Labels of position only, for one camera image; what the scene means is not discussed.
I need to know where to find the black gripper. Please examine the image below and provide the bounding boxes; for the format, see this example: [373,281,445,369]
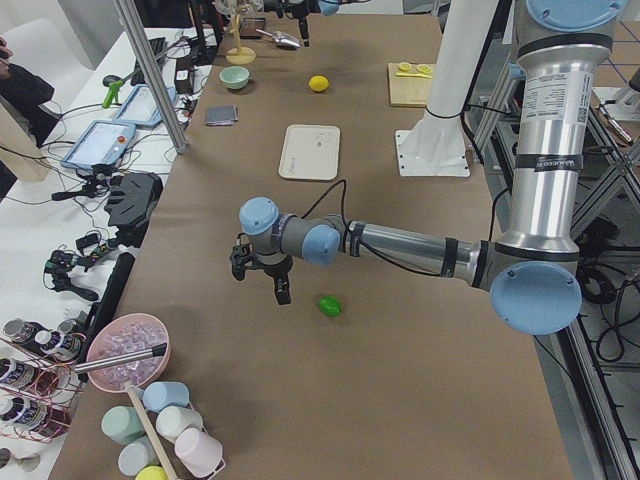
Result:
[287,0,310,47]
[253,252,293,305]

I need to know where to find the green lime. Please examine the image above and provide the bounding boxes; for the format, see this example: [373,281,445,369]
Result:
[318,295,342,317]

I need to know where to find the yellow lemon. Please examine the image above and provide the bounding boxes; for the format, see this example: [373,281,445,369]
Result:
[308,75,330,93]

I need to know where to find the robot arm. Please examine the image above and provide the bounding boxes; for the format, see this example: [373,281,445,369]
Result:
[230,1,625,335]
[276,0,355,47]

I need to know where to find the cream rabbit tray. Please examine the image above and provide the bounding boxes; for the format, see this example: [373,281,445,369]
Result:
[278,124,341,181]

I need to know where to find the metal scoop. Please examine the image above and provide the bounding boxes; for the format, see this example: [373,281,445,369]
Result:
[257,29,302,50]

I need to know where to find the wooden mug tree stand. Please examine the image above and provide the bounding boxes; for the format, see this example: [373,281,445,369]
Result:
[226,12,256,65]

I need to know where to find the mint green bowl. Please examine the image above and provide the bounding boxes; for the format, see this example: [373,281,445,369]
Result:
[218,65,250,90]

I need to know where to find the yellow plastic knife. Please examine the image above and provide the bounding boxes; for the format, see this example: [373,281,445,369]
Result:
[394,71,433,80]

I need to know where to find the wooden cutting board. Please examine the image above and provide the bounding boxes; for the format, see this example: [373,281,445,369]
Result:
[387,62,435,108]

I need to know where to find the grey folded cloth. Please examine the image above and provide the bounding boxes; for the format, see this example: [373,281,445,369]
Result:
[205,105,238,126]

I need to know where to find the metal tongs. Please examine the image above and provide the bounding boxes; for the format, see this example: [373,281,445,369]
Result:
[72,343,168,375]

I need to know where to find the pink bowl with ice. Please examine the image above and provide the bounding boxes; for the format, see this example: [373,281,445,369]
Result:
[86,313,171,393]

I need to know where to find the blue cup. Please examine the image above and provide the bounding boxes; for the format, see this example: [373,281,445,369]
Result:
[143,381,190,413]

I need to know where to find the white cup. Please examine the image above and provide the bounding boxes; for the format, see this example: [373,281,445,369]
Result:
[155,406,204,443]

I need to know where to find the blue teach pendant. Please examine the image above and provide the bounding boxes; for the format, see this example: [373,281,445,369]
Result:
[114,84,162,129]
[60,120,137,171]

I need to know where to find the wooden stick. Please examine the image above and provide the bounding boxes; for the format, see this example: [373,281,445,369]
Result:
[125,383,178,480]

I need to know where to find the pink cup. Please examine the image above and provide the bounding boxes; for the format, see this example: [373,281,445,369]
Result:
[174,427,226,478]

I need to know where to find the green cup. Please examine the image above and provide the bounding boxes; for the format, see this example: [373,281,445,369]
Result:
[101,406,145,446]

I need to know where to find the aluminium frame post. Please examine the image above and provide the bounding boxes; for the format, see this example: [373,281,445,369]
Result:
[113,0,188,154]

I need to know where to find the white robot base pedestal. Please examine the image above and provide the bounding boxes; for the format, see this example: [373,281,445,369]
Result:
[396,0,511,178]

